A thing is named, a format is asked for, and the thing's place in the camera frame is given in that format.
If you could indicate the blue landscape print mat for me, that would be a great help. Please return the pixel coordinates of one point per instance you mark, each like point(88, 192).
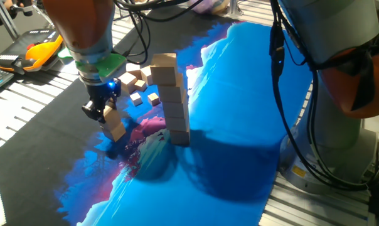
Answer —
point(208, 182)

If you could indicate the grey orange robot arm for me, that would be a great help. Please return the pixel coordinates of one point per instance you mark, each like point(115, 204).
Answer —
point(327, 28)

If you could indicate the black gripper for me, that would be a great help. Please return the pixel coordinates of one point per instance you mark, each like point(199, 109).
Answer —
point(98, 91)

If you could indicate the purple plastic bag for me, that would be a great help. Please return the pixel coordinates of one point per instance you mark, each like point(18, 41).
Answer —
point(205, 6)

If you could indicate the silver aluminium frame post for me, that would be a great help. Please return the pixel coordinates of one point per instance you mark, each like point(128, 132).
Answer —
point(235, 9)

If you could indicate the grey metal frame bar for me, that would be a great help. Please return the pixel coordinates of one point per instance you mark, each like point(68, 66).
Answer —
point(6, 19)

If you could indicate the person bare hand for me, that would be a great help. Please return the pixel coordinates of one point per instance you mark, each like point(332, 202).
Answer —
point(8, 3)

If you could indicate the small wooden cube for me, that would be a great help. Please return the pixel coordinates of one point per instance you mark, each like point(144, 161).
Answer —
point(140, 85)
point(153, 99)
point(135, 99)

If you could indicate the orange black teach pendant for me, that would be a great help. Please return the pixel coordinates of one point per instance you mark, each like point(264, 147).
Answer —
point(42, 51)

